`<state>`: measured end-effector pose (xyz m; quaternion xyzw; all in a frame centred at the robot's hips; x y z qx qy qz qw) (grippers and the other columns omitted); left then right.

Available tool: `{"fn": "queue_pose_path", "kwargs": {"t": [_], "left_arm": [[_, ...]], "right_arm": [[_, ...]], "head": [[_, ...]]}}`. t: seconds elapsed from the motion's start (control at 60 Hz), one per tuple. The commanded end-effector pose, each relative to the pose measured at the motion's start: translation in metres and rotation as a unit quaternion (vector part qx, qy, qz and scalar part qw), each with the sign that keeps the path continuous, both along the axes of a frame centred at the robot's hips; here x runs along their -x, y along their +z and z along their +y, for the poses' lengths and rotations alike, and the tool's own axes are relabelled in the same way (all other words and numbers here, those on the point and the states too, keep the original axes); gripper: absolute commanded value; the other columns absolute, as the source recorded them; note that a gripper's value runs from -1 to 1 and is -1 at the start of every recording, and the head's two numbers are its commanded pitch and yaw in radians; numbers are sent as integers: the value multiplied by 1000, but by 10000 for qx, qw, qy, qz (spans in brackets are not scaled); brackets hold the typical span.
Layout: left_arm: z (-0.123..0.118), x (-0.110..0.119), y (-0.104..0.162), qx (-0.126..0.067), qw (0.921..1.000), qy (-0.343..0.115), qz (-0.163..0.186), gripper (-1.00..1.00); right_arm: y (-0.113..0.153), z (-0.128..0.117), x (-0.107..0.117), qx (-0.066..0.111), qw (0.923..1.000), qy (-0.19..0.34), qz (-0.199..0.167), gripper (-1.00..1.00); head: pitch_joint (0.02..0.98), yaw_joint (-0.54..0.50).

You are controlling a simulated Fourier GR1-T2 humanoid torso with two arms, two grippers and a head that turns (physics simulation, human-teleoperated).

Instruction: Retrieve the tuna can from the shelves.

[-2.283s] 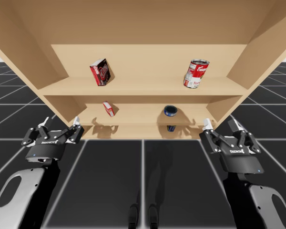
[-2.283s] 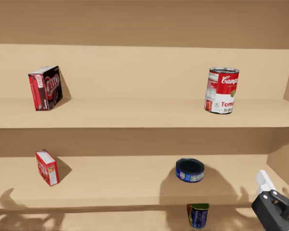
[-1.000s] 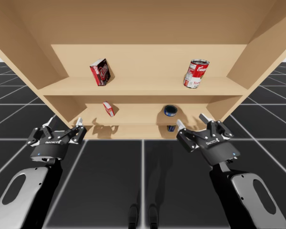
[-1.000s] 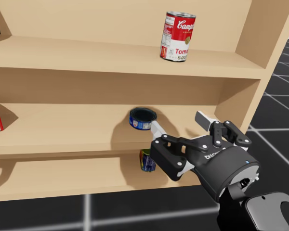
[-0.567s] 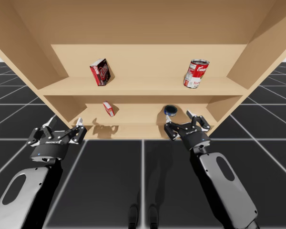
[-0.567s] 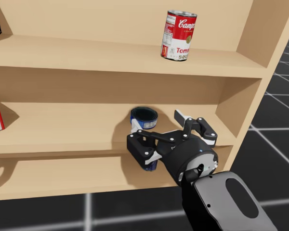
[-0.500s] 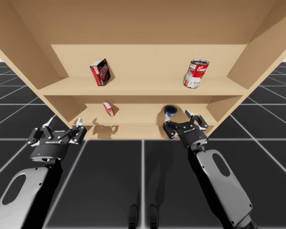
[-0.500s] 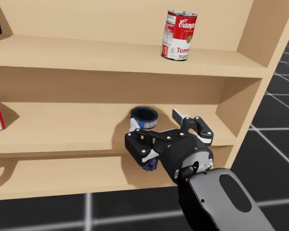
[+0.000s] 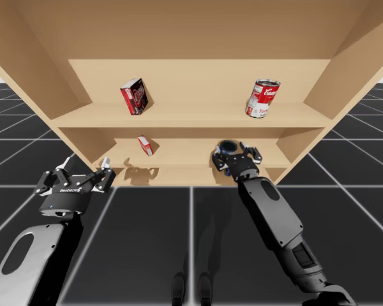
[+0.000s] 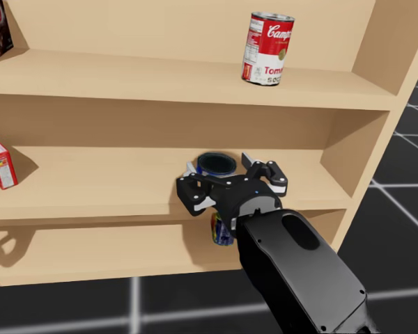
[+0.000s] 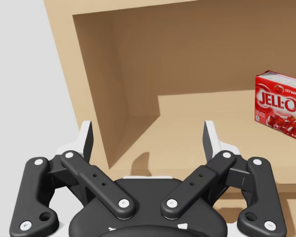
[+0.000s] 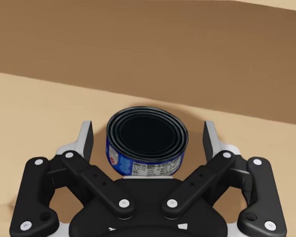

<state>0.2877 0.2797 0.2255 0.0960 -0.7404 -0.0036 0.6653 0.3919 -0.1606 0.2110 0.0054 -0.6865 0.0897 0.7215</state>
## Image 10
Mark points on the pale wooden shelf unit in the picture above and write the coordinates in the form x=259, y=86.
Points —
x=108, y=80

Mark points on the red and white can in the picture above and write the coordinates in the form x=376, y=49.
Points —
x=264, y=48

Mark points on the blue flat can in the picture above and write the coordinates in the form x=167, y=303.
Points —
x=216, y=164

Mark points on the green and blue rectangular can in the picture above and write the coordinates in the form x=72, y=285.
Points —
x=222, y=231

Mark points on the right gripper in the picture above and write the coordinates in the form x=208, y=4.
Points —
x=244, y=195

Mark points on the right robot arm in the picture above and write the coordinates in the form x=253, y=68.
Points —
x=299, y=271

